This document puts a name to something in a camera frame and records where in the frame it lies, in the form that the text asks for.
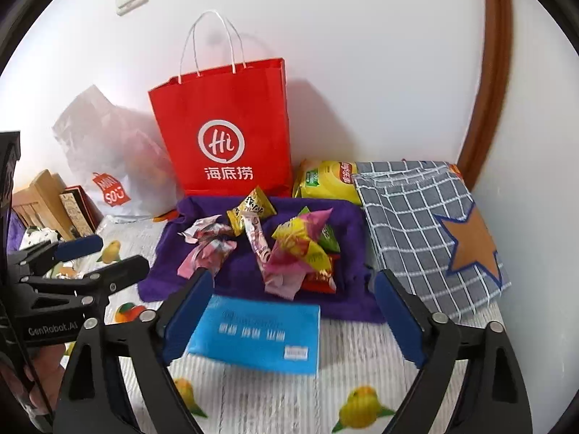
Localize white pink candy wrapper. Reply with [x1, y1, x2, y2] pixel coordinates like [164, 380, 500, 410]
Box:
[179, 214, 234, 245]

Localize white red wafer packet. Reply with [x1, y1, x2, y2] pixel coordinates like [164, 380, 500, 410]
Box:
[241, 212, 271, 281]

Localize yellow triangular snack packet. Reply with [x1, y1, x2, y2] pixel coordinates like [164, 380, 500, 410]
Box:
[227, 186, 277, 236]

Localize pink yellow snack bag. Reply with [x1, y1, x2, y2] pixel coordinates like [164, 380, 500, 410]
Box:
[264, 209, 333, 301]

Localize red small snack packet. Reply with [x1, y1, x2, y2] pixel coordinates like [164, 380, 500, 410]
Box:
[300, 254, 341, 294]

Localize green snack bag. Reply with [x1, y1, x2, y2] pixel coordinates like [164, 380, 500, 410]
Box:
[318, 224, 341, 254]

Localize pink round snack packet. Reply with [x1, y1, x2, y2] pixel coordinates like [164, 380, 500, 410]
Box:
[177, 238, 237, 279]

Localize person left hand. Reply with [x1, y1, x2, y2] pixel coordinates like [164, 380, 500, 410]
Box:
[1, 344, 66, 416]

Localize patterned box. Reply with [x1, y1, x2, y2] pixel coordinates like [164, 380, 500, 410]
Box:
[59, 185, 102, 237]

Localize stuffed toys pile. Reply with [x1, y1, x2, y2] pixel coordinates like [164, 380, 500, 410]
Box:
[7, 212, 59, 252]

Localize wooden furniture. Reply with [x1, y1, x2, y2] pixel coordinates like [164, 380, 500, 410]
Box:
[12, 170, 75, 241]

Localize white Miniso plastic bag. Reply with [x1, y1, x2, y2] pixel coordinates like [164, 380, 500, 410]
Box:
[52, 85, 183, 217]

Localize purple towel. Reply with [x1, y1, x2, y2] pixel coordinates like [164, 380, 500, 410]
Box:
[138, 196, 385, 324]

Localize grey checked star cloth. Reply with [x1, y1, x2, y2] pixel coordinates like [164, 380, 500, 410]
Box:
[353, 161, 511, 322]

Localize blue tissue pack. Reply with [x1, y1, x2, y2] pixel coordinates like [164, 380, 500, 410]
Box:
[187, 296, 321, 376]

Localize red paper shopping bag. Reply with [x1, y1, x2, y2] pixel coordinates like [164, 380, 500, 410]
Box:
[147, 8, 296, 199]

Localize yellow chips bag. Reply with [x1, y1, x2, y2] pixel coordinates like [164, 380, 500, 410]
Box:
[292, 160, 361, 206]

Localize brown wooden door frame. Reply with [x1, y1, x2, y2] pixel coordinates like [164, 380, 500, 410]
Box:
[457, 0, 513, 189]

